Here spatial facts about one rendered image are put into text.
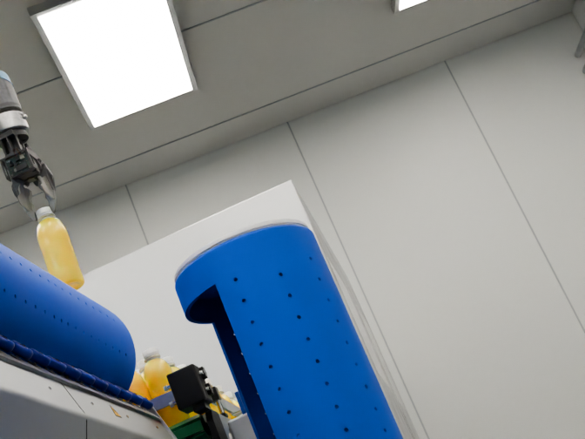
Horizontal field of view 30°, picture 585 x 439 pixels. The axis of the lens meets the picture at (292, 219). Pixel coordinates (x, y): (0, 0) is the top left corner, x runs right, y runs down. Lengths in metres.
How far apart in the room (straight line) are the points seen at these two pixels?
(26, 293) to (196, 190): 5.26
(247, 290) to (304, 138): 5.37
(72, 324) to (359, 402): 0.60
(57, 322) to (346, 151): 5.26
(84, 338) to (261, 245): 0.46
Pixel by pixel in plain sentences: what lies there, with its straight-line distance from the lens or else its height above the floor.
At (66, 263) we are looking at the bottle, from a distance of 2.54.
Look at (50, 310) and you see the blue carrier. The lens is 2.06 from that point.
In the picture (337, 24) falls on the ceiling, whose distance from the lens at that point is 6.49.
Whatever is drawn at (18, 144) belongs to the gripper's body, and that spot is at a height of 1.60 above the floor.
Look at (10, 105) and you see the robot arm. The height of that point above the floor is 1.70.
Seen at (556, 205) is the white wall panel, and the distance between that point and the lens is 7.20.
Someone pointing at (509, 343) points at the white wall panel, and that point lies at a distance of 6.87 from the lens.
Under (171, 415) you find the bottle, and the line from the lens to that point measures 2.63.
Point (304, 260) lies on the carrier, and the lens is 1.98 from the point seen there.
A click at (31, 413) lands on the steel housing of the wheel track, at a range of 1.77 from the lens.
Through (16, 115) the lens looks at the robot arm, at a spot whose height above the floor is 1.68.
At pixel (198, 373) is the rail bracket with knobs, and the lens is 2.56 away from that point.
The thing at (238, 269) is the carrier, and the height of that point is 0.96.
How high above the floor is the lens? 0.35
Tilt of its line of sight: 20 degrees up
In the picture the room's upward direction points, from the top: 23 degrees counter-clockwise
